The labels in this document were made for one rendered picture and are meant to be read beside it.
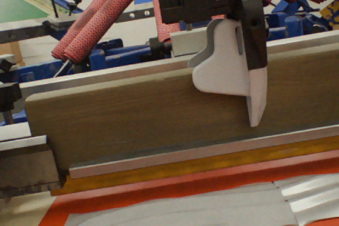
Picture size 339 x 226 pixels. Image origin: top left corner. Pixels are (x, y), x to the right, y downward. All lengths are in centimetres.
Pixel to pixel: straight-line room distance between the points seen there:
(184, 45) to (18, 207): 35
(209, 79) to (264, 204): 11
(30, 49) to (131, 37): 119
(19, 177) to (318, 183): 25
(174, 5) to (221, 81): 7
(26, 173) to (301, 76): 26
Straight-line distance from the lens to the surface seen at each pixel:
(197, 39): 62
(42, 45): 470
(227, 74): 31
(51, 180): 36
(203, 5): 31
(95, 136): 35
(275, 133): 35
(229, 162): 37
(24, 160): 36
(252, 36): 30
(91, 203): 37
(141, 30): 448
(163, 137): 34
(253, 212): 30
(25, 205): 41
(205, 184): 36
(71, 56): 95
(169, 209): 32
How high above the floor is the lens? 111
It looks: 13 degrees down
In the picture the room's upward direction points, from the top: 10 degrees counter-clockwise
